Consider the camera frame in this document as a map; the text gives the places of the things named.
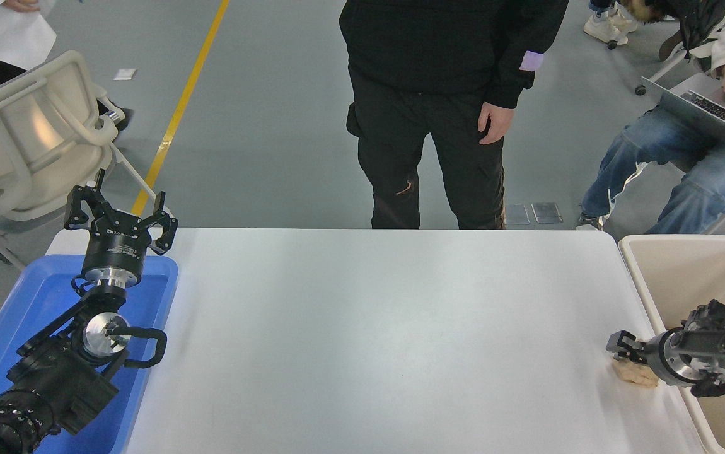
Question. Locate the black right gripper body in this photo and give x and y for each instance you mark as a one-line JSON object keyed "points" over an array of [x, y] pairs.
{"points": [[655, 356]]}

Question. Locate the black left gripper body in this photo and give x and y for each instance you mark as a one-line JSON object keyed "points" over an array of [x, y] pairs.
{"points": [[113, 249]]}

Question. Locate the tan paper ball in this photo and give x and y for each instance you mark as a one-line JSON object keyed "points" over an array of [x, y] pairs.
{"points": [[635, 375]]}

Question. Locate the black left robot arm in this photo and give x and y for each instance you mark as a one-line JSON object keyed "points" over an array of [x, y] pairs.
{"points": [[60, 378]]}

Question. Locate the large pale bin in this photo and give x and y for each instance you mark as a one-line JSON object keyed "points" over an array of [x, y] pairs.
{"points": [[684, 277]]}

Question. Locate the cream folding chair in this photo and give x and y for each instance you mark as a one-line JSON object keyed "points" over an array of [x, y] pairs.
{"points": [[28, 139]]}

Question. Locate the blue plastic tray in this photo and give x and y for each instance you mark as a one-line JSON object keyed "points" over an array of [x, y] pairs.
{"points": [[41, 302]]}

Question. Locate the white paper scrap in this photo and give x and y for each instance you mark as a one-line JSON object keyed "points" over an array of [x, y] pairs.
{"points": [[125, 74]]}

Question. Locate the metal floor plate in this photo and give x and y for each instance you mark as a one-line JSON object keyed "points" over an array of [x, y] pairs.
{"points": [[546, 212], [517, 214]]}

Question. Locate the silver laptop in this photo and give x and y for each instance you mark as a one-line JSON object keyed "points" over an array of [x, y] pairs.
{"points": [[709, 113]]}

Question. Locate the white office chair with castors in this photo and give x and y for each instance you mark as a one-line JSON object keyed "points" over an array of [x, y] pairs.
{"points": [[668, 60]]}

